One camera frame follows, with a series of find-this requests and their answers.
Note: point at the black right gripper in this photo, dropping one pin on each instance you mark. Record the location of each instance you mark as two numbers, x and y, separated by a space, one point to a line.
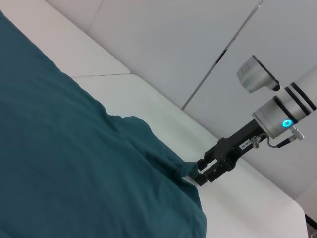
232 148

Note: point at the blue shirt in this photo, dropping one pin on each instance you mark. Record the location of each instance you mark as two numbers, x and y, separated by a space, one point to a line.
74 148

